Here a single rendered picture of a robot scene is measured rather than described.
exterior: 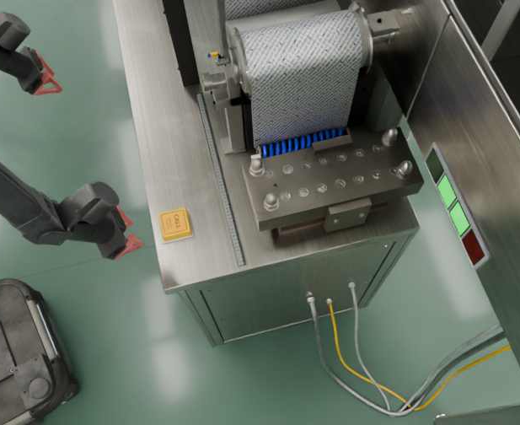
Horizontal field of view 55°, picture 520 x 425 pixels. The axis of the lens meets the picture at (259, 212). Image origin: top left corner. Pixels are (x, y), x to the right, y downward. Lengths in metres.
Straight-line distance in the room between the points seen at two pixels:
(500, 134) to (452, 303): 1.46
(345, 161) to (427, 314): 1.14
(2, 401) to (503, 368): 1.86
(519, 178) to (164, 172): 0.88
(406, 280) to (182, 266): 1.22
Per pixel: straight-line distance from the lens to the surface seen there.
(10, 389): 2.04
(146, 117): 1.47
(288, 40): 1.04
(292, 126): 1.19
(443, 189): 1.05
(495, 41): 0.85
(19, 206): 0.87
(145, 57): 1.62
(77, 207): 0.95
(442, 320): 2.22
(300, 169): 1.19
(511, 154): 0.84
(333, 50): 1.06
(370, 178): 1.20
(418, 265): 2.26
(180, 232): 1.25
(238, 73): 1.05
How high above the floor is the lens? 2.06
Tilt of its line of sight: 65 degrees down
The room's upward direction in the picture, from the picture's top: 3 degrees counter-clockwise
